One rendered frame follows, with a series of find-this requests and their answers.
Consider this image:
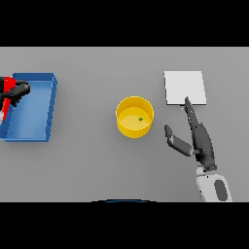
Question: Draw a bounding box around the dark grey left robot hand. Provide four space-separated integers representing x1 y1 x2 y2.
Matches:
0 76 31 108

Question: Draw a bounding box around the blue tray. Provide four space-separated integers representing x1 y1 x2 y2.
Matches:
0 72 58 143

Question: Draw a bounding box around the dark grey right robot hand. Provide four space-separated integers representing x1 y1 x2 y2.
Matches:
163 95 218 173

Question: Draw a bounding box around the yellow bowl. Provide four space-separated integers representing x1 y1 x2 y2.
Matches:
115 95 155 139

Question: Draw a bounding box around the red beaker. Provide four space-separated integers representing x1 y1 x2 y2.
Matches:
0 76 18 123

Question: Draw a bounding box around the pale square measuring scale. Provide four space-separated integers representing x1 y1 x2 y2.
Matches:
163 70 207 106

